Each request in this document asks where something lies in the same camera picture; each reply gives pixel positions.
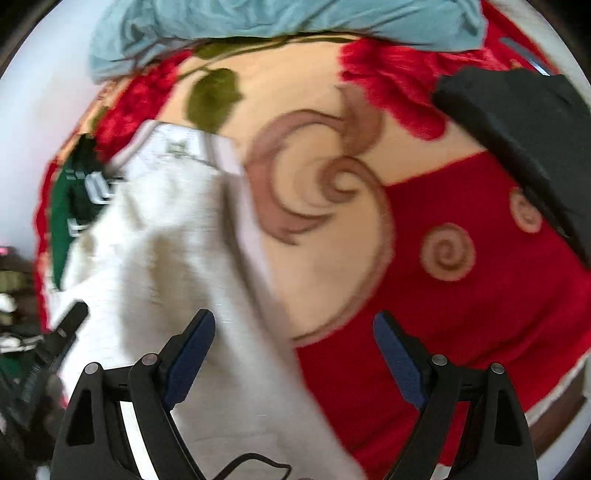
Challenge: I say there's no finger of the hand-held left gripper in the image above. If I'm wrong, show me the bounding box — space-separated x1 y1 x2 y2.
46 301 89 370

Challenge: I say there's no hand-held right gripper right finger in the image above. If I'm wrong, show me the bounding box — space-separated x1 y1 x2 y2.
373 310 539 480

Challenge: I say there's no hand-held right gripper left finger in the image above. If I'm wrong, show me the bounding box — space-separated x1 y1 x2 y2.
52 308 216 480

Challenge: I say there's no white garment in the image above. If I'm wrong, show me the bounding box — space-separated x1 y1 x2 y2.
44 119 365 480

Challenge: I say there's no red floral blanket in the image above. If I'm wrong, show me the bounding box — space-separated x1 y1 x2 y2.
34 18 591 480

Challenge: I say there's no green white-striped garment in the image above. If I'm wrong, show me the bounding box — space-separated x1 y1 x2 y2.
48 134 123 291

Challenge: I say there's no black garment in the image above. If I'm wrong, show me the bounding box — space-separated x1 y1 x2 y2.
431 65 591 271

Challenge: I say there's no light blue cloth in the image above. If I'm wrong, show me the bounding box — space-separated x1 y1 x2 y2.
88 0 489 85

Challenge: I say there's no black cable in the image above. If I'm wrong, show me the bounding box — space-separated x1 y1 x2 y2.
203 453 293 480

